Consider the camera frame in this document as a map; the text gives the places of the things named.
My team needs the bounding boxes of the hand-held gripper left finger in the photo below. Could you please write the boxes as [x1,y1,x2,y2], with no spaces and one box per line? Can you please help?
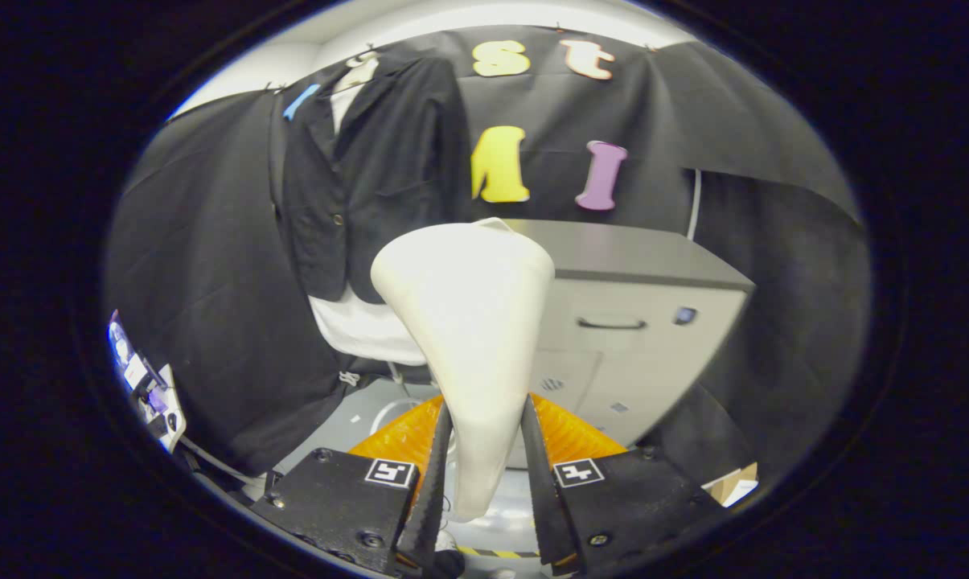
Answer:
[251,396,453,576]

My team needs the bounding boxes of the white garment steamer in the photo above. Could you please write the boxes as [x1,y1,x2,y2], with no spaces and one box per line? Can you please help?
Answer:
[370,217,556,524]

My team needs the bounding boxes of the grey floor cable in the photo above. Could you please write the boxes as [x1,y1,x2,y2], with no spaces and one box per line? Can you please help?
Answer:
[177,434,256,486]

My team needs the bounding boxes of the beige cabinet with dark top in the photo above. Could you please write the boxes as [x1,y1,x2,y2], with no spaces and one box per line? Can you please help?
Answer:
[500,217,757,471]

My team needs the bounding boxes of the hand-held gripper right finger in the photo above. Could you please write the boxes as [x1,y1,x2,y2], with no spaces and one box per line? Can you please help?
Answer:
[521,392,714,576]

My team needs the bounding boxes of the cardboard box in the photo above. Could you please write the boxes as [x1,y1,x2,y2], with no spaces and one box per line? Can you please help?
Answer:
[701,461,760,507]

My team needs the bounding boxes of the white garment stand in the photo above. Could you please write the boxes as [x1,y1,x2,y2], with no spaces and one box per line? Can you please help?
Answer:
[369,362,441,435]

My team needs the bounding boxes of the white wall cable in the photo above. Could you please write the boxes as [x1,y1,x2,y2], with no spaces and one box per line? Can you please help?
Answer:
[687,167,704,242]

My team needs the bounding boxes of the white labelled board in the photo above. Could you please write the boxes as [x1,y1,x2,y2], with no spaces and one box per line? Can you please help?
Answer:
[108,310,187,453]

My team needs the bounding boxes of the white shirt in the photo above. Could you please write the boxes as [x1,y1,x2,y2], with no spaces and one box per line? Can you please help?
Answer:
[307,76,430,368]

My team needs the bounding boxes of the black suit jacket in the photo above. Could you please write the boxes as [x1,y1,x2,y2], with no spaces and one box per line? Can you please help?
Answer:
[269,55,473,305]

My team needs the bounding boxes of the black backdrop cloth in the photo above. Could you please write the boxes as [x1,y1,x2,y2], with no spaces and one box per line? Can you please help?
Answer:
[102,24,873,475]

